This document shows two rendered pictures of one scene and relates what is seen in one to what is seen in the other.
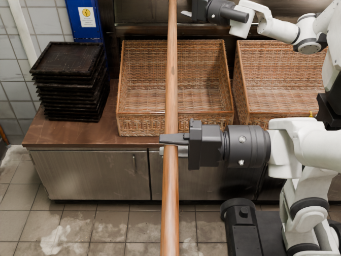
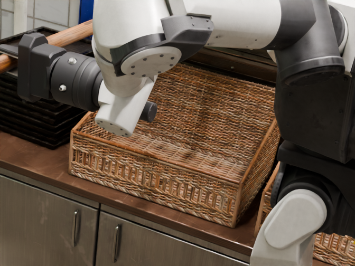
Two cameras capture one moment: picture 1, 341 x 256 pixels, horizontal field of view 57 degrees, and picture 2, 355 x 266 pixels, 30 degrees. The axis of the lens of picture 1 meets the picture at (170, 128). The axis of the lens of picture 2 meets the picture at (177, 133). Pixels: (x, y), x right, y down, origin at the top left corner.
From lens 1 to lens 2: 0.81 m
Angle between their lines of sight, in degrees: 24
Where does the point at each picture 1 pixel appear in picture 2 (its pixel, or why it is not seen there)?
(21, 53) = not seen: hidden behind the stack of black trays
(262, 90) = not seen: hidden behind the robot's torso
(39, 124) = not seen: outside the picture
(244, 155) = (66, 77)
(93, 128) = (41, 153)
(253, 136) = (86, 62)
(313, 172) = (258, 246)
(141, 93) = (141, 139)
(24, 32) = (20, 10)
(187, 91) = (213, 160)
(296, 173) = (116, 117)
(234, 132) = (71, 54)
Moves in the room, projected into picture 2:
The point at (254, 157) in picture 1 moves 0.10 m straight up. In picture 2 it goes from (76, 83) to (80, 23)
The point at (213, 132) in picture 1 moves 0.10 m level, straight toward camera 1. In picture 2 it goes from (49, 49) to (4, 61)
